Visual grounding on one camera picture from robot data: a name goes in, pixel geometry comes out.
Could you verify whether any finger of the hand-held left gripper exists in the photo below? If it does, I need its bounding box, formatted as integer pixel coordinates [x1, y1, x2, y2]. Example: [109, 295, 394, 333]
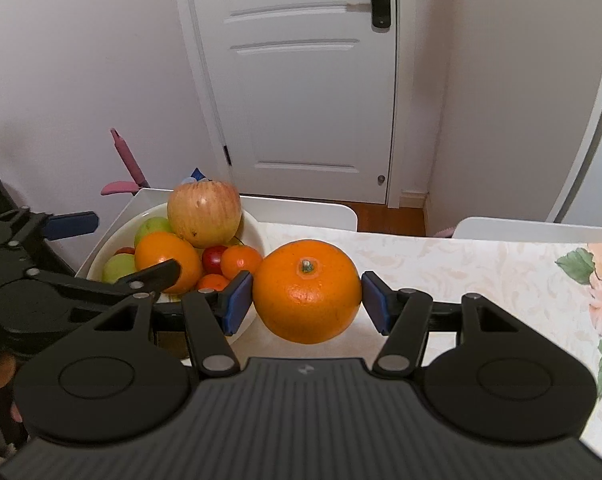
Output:
[26, 259, 182, 297]
[11, 208, 100, 242]

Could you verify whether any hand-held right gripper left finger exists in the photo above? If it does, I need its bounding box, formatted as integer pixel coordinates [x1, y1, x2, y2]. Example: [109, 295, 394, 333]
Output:
[92, 270, 255, 377]

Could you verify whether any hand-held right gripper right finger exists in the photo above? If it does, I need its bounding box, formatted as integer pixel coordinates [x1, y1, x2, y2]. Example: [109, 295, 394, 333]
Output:
[360, 270, 522, 377]

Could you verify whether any orange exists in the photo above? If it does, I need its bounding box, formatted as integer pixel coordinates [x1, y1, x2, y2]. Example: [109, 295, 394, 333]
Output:
[252, 240, 362, 345]
[134, 232, 203, 295]

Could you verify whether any reddish orange tangerine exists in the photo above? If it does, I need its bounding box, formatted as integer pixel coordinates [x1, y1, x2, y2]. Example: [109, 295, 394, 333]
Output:
[221, 245, 264, 281]

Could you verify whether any large green apple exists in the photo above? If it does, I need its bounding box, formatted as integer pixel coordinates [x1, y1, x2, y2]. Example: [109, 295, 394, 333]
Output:
[134, 216, 176, 248]

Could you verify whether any cream ceramic bowl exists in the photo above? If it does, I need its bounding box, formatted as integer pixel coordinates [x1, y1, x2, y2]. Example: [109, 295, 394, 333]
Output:
[87, 203, 266, 346]

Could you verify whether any yellow red apple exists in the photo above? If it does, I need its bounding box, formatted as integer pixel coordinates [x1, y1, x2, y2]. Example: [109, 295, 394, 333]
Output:
[167, 180, 243, 249]

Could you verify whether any small green apple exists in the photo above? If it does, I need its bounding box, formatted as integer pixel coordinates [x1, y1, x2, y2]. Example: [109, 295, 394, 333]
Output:
[102, 253, 138, 284]

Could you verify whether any small tangerine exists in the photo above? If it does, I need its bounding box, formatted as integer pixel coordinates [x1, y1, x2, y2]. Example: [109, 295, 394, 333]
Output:
[197, 273, 230, 292]

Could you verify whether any red cherry tomato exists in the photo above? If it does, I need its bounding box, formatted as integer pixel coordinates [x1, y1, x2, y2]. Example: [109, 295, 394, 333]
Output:
[202, 245, 228, 276]

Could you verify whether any floral tablecloth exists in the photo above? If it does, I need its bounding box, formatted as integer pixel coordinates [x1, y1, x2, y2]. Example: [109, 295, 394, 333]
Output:
[181, 220, 602, 461]

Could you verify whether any blue white object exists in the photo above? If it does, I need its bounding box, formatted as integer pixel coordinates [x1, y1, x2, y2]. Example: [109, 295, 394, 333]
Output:
[181, 167, 212, 187]

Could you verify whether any white panel door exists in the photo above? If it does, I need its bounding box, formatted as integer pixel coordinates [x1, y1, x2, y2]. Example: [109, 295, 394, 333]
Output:
[170, 0, 429, 209]

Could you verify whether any white cabinet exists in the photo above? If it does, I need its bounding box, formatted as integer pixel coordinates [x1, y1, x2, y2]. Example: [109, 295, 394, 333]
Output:
[546, 0, 602, 228]

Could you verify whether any pink handled tool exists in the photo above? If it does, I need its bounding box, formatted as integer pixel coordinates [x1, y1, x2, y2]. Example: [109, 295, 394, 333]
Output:
[101, 127, 149, 197]

